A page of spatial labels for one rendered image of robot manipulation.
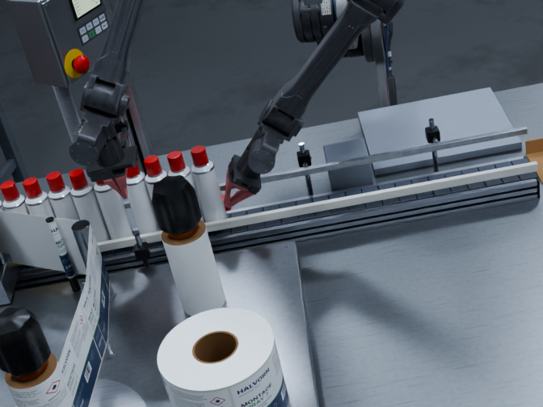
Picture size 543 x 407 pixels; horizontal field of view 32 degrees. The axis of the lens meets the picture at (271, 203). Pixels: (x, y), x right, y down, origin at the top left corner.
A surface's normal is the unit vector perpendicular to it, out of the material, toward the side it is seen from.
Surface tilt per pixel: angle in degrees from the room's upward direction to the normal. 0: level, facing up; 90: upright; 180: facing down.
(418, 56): 0
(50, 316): 0
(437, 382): 0
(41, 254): 90
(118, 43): 68
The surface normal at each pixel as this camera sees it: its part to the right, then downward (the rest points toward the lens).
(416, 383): -0.18, -0.82
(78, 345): 0.98, -0.12
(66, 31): 0.84, 0.16
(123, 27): 0.00, 0.19
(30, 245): -0.42, 0.57
